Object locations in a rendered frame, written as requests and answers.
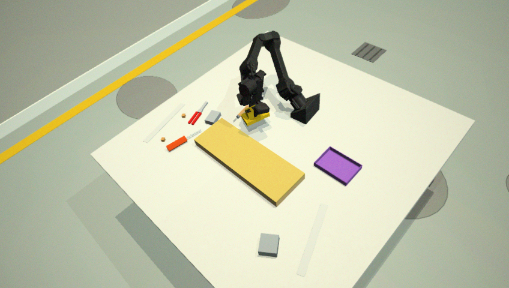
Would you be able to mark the tan wooden floor panel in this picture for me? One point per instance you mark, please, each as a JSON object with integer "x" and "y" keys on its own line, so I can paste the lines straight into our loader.
{"x": 260, "y": 168}

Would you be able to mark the pale cream flat strip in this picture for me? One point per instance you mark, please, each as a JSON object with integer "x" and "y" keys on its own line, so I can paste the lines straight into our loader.
{"x": 163, "y": 123}
{"x": 312, "y": 240}

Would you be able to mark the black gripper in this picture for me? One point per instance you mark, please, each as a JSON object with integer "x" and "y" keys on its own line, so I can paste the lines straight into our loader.
{"x": 259, "y": 107}

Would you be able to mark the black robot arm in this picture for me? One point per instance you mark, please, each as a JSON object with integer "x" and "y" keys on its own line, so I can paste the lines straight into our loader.
{"x": 252, "y": 80}

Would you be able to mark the purple shallow tray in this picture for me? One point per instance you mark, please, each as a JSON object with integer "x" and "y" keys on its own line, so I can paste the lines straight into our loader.
{"x": 338, "y": 165}

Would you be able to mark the orange-handled awl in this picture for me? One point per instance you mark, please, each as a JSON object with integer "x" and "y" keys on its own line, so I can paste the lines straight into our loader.
{"x": 178, "y": 142}

